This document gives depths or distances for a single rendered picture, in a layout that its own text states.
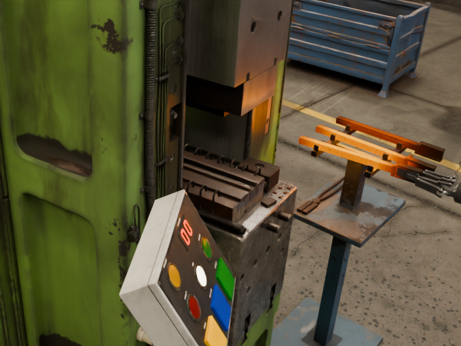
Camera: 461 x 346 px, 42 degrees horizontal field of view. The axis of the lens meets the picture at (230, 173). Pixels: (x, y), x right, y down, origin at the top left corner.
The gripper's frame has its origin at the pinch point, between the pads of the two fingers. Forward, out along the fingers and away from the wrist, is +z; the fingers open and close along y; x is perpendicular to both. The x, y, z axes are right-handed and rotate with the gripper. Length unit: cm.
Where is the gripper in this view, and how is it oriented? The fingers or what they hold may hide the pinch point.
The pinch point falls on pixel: (408, 173)
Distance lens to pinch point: 204.4
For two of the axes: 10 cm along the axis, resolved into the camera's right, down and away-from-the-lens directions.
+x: 0.6, -8.8, -4.8
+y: 6.0, -3.5, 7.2
